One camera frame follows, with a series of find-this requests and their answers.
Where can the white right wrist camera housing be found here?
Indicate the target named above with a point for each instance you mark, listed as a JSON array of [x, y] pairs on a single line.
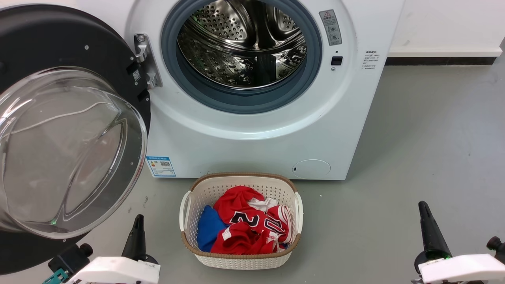
[[465, 270]]

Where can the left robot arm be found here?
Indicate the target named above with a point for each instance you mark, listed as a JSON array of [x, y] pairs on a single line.
[[71, 258]]

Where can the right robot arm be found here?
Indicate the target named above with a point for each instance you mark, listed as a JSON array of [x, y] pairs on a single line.
[[496, 246]]

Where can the small black text sticker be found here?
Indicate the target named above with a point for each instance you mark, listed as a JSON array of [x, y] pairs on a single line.
[[371, 60]]

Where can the white perforated laundry basket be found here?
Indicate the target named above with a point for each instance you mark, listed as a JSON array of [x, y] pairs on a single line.
[[236, 262]]

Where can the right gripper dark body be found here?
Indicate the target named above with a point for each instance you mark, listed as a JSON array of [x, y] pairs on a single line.
[[428, 258]]

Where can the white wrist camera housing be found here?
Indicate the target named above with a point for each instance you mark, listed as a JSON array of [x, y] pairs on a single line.
[[118, 272], [465, 270]]

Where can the blue energy label sticker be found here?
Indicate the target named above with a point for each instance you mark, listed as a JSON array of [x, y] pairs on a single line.
[[161, 166]]

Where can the black round glass washer door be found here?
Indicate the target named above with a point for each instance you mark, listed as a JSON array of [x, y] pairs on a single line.
[[47, 43]]

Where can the metal door hinge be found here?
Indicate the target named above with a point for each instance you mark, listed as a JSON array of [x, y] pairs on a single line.
[[148, 59]]

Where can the white garment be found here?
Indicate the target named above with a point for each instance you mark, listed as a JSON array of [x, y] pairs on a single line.
[[262, 203]]

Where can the round white filter cover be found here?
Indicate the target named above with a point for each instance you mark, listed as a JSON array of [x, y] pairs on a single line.
[[311, 169]]

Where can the blue garment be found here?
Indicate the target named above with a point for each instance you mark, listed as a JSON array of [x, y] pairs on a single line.
[[208, 228]]

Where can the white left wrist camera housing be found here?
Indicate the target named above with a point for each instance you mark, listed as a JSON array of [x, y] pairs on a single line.
[[118, 272]]

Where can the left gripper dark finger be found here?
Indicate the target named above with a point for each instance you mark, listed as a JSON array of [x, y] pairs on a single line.
[[131, 244], [141, 242]]

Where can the grey warning sticker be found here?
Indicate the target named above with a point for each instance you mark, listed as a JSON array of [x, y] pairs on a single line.
[[330, 27]]

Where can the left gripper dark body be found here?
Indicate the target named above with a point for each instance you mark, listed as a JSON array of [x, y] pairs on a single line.
[[149, 259]]

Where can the red basketball jersey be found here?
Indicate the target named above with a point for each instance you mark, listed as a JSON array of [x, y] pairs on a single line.
[[236, 203]]

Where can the white front-load washing machine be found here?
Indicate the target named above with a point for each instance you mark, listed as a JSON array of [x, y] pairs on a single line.
[[244, 152]]

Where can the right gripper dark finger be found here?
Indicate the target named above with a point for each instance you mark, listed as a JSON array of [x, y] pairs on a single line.
[[426, 236], [438, 240]]

